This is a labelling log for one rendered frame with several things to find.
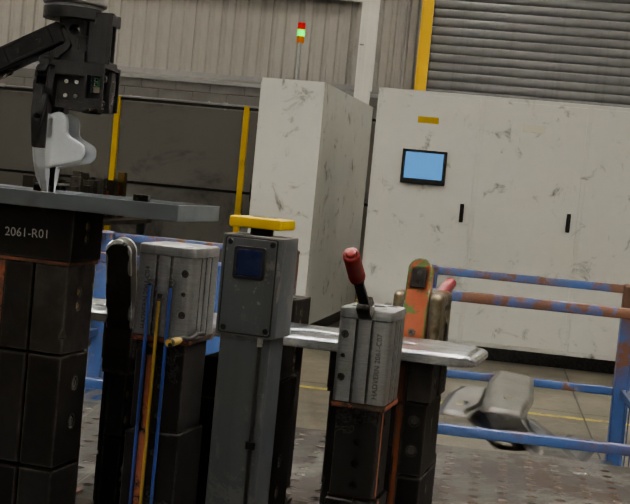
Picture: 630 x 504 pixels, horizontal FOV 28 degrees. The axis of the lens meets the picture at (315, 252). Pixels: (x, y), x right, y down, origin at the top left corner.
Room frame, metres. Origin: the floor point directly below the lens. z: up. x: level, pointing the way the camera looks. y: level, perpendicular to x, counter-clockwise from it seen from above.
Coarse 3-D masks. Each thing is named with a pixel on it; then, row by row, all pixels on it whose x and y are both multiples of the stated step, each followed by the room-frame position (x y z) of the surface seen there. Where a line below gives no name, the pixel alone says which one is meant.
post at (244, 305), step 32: (224, 256) 1.38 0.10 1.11; (288, 256) 1.39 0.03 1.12; (224, 288) 1.38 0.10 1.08; (256, 288) 1.37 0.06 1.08; (288, 288) 1.40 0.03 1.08; (224, 320) 1.38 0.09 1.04; (256, 320) 1.37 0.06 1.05; (288, 320) 1.41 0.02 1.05; (224, 352) 1.38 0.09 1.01; (256, 352) 1.37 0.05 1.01; (224, 384) 1.38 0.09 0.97; (256, 384) 1.37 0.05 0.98; (224, 416) 1.38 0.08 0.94; (256, 416) 1.37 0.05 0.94; (224, 448) 1.38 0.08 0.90; (256, 448) 1.37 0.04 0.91; (224, 480) 1.38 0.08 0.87; (256, 480) 1.37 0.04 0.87
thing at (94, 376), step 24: (144, 240) 4.90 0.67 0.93; (168, 240) 4.88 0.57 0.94; (192, 240) 4.88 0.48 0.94; (96, 264) 4.90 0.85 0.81; (96, 288) 4.90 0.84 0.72; (216, 288) 3.65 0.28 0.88; (216, 312) 3.65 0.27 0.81; (96, 336) 4.90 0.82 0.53; (96, 360) 4.90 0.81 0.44; (96, 384) 3.71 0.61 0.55
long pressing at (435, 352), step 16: (96, 304) 1.83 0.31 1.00; (96, 320) 1.71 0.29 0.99; (288, 336) 1.64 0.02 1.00; (304, 336) 1.64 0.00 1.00; (320, 336) 1.68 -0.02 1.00; (336, 336) 1.70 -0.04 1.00; (416, 352) 1.60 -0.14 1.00; (432, 352) 1.60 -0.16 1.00; (448, 352) 1.64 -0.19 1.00; (464, 352) 1.65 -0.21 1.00; (480, 352) 1.70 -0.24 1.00
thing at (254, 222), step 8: (232, 216) 1.38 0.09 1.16; (240, 216) 1.38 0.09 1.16; (248, 216) 1.39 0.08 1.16; (256, 216) 1.42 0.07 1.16; (232, 224) 1.38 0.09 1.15; (240, 224) 1.38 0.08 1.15; (248, 224) 1.38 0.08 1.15; (256, 224) 1.37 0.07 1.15; (264, 224) 1.37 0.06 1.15; (272, 224) 1.37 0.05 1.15; (280, 224) 1.37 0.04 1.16; (288, 224) 1.39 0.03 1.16; (256, 232) 1.39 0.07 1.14; (264, 232) 1.39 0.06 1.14; (272, 232) 1.40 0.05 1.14
